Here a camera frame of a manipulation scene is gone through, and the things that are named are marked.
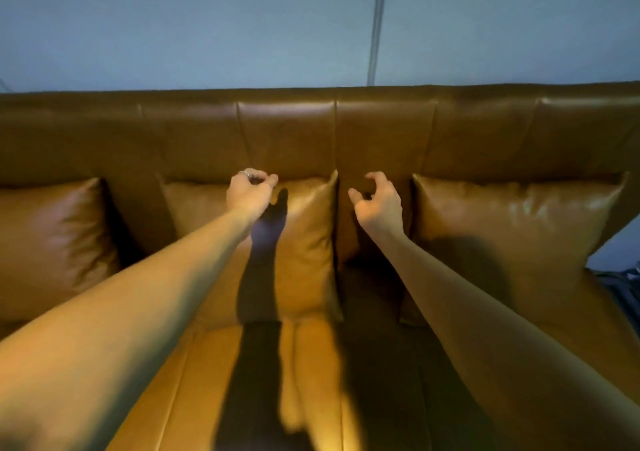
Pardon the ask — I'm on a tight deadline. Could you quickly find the brown leather cushion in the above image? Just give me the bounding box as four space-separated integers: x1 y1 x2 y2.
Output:
399 172 629 327
0 178 122 322
159 169 345 330

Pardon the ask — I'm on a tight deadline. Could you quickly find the person's left forearm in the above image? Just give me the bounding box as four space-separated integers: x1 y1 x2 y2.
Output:
0 209 252 451

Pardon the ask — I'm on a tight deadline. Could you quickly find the person's right forearm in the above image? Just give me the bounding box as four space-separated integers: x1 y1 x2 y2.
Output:
372 230 640 451

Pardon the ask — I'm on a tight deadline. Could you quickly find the person's left hand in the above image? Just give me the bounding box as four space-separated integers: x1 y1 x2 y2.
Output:
226 168 279 224

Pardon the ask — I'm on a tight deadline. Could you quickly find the brown leather sofa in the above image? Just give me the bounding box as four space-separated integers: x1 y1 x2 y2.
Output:
0 82 640 451

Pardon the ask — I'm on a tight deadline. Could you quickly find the person's right hand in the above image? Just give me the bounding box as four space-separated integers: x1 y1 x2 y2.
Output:
348 171 405 239

